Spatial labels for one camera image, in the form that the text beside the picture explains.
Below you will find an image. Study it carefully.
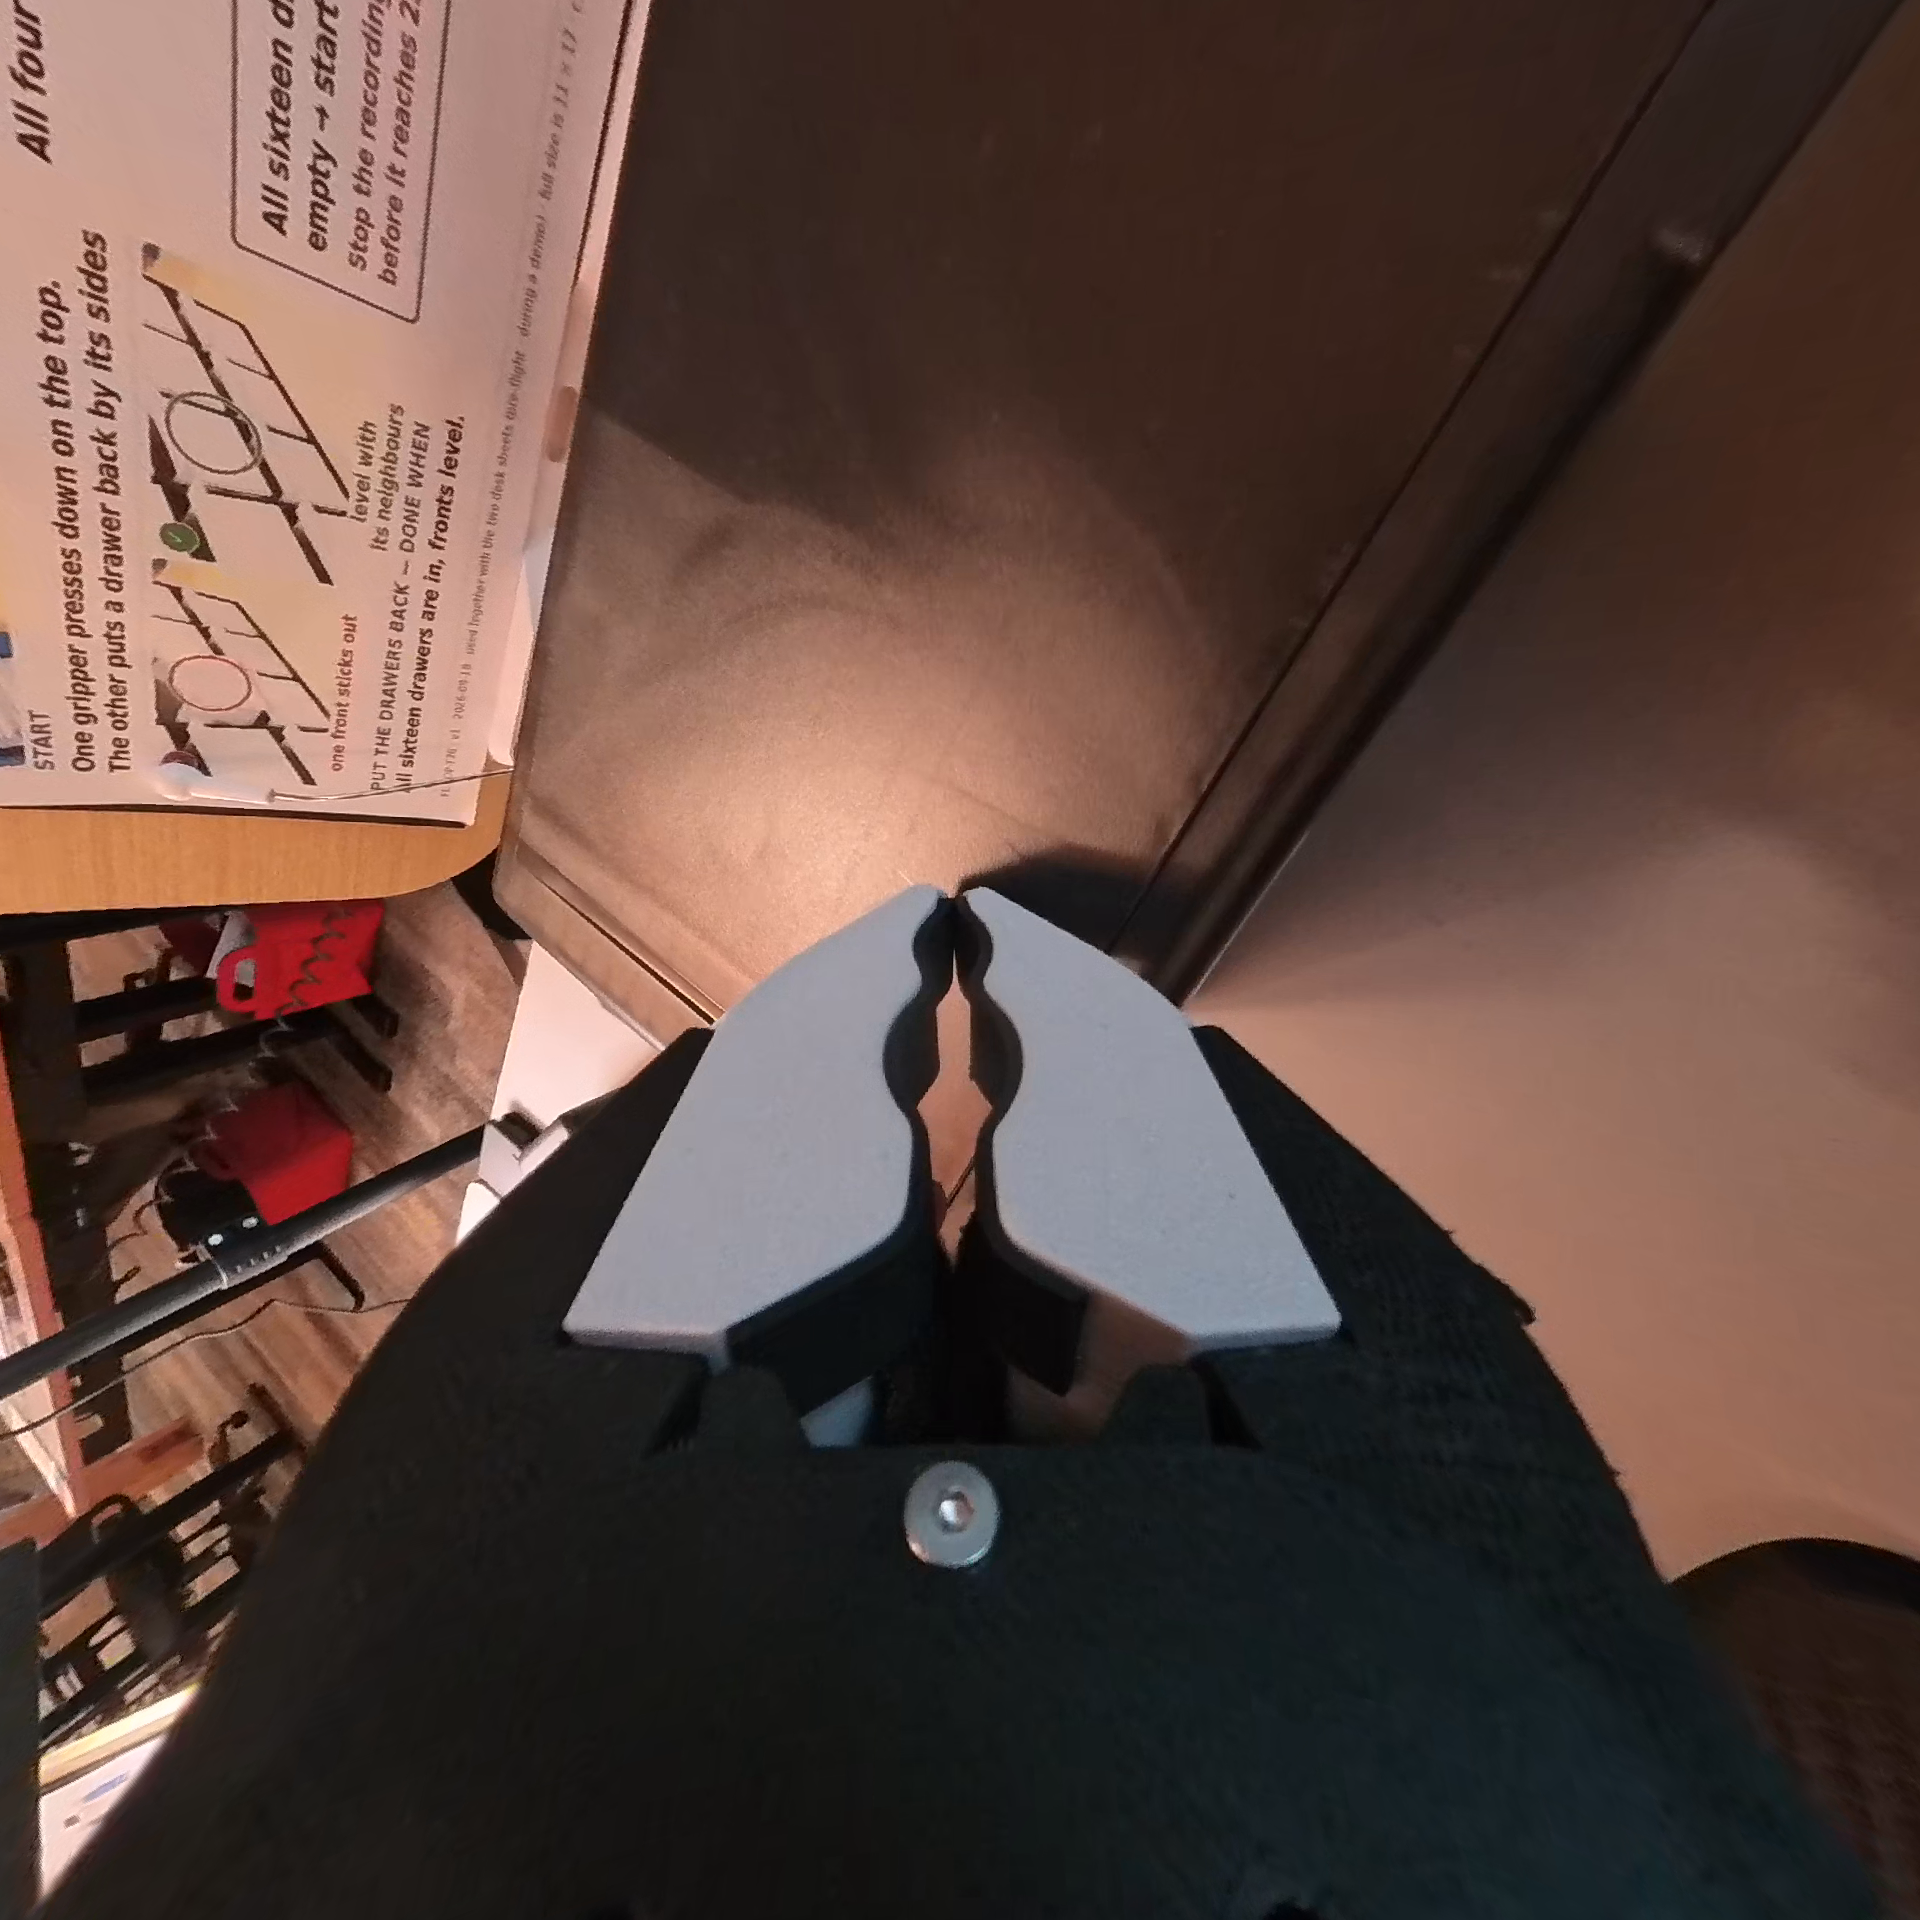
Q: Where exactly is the red tool holder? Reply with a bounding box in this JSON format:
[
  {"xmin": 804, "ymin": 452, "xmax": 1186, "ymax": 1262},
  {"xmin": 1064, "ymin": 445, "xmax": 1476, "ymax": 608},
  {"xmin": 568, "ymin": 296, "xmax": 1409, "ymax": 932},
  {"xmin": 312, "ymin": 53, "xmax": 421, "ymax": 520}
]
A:
[{"xmin": 213, "ymin": 903, "xmax": 380, "ymax": 1022}]

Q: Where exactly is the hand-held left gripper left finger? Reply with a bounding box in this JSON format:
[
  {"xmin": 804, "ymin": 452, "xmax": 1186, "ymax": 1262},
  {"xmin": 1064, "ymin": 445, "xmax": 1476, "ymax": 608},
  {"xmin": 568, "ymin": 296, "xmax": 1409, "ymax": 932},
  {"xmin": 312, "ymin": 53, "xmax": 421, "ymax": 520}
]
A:
[{"xmin": 566, "ymin": 885, "xmax": 957, "ymax": 1445}]

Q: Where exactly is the white instruction sheet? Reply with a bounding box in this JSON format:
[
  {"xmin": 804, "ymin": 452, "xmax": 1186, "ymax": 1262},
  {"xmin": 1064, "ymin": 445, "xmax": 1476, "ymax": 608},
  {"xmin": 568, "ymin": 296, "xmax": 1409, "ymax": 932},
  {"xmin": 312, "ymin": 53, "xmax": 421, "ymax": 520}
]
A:
[{"xmin": 0, "ymin": 0, "xmax": 651, "ymax": 829}]

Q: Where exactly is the red box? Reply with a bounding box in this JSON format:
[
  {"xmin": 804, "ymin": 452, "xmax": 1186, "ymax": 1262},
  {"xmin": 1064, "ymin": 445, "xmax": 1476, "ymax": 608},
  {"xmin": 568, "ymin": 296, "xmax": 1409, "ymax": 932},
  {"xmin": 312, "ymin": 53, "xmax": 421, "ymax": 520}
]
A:
[{"xmin": 206, "ymin": 1084, "xmax": 356, "ymax": 1226}]

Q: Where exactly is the white device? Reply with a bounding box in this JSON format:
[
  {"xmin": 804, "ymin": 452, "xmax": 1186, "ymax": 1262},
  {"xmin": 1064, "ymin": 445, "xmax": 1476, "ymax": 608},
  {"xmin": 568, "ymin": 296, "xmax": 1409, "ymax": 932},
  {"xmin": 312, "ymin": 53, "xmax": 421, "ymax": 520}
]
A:
[{"xmin": 454, "ymin": 1106, "xmax": 583, "ymax": 1241}]

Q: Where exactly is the black drawer cabinet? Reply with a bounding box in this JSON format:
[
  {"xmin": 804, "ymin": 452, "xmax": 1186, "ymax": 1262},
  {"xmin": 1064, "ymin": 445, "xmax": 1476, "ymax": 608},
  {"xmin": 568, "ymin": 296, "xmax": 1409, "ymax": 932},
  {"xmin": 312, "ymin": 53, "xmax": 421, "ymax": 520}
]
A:
[{"xmin": 493, "ymin": 0, "xmax": 1893, "ymax": 1051}]

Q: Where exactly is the black metal pole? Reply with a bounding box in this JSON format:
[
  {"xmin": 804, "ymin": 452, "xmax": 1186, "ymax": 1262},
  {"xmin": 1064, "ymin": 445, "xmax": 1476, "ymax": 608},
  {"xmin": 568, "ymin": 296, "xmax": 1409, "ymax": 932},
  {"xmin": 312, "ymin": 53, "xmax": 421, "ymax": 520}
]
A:
[{"xmin": 0, "ymin": 1118, "xmax": 528, "ymax": 1401}]

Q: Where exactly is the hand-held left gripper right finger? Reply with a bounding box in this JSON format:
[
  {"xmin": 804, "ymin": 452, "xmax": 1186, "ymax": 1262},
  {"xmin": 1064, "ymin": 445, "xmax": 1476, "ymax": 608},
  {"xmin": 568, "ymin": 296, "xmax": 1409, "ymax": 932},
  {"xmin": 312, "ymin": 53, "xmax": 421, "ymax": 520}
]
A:
[{"xmin": 957, "ymin": 881, "xmax": 1342, "ymax": 1422}]

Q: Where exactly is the black textured pad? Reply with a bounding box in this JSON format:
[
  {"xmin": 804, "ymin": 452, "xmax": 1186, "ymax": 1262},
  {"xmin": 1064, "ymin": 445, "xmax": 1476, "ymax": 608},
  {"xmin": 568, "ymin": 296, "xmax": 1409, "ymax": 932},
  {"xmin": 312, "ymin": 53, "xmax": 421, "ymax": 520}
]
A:
[{"xmin": 1663, "ymin": 1536, "xmax": 1920, "ymax": 1920}]

